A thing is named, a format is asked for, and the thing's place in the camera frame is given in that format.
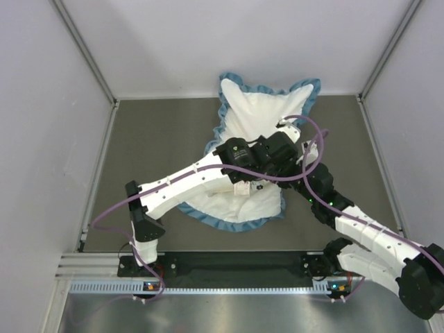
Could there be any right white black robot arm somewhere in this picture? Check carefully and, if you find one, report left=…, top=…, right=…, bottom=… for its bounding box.
left=280, top=164, right=443, bottom=320

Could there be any aluminium frame rail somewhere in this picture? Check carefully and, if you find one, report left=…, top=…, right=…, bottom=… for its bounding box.
left=55, top=253, right=119, bottom=279

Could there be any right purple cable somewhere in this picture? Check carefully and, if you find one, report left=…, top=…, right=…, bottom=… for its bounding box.
left=301, top=128, right=444, bottom=302

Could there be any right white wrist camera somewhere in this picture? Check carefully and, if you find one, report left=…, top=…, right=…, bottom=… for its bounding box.
left=297, top=140, right=318, bottom=167

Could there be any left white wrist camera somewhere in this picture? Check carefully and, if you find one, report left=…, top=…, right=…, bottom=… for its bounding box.
left=275, top=119, right=301, bottom=143

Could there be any cream bear pillow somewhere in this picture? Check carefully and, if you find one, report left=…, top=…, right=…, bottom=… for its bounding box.
left=233, top=181, right=264, bottom=196

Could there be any purple cable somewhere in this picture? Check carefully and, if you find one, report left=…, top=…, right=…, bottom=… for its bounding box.
left=93, top=114, right=322, bottom=301
left=301, top=128, right=444, bottom=302

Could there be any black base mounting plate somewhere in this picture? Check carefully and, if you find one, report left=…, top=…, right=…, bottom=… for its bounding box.
left=117, top=250, right=330, bottom=289

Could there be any grey slotted cable duct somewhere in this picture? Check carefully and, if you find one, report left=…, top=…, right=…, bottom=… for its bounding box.
left=69, top=280, right=350, bottom=296

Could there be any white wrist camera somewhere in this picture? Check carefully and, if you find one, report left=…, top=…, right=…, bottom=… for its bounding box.
left=275, top=119, right=301, bottom=143
left=297, top=140, right=318, bottom=167

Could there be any blue white bear pillowcase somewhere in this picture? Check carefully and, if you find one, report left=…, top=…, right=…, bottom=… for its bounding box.
left=178, top=72, right=321, bottom=232

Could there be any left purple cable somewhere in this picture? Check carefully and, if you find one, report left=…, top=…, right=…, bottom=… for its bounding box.
left=93, top=114, right=322, bottom=301

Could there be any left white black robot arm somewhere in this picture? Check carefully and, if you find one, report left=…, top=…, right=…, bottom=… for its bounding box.
left=125, top=126, right=300, bottom=275

